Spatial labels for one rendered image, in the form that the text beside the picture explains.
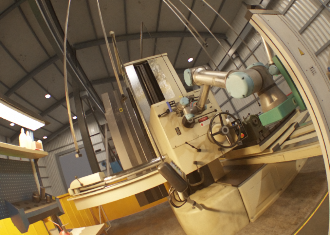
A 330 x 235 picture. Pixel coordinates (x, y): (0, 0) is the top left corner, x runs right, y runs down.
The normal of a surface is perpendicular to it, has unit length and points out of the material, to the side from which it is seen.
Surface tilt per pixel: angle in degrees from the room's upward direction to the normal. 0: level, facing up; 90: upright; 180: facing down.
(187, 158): 90
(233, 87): 95
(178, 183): 90
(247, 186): 90
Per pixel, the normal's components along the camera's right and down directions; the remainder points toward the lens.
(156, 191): 0.13, -0.34
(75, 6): 0.22, 0.93
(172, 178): -0.11, -0.25
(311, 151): -0.91, 0.33
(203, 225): -0.36, -0.12
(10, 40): 0.56, 0.80
